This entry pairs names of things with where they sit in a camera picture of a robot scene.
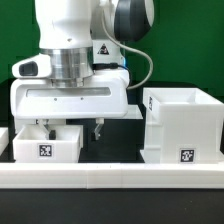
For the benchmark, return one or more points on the white left fence wall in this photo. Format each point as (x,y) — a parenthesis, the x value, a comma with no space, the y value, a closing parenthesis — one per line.
(4,139)

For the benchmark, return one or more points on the white fence wall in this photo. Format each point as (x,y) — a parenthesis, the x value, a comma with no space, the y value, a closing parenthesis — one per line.
(4,139)
(103,176)

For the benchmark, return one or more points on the white front drawer box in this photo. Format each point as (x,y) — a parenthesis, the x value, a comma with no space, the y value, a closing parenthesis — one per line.
(31,145)

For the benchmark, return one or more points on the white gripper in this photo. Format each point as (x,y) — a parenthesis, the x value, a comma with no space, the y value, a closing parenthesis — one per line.
(103,95)

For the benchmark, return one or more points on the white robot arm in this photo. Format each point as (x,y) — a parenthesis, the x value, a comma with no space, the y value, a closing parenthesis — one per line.
(77,75)

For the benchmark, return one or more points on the white marker base plate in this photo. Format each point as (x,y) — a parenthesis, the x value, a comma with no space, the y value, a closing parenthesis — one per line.
(134,112)

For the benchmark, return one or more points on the white front fence wall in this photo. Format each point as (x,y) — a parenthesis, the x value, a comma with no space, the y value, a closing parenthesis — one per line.
(103,176)

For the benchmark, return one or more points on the white drawer cabinet frame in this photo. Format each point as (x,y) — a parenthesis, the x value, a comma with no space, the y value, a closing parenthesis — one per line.
(182,126)

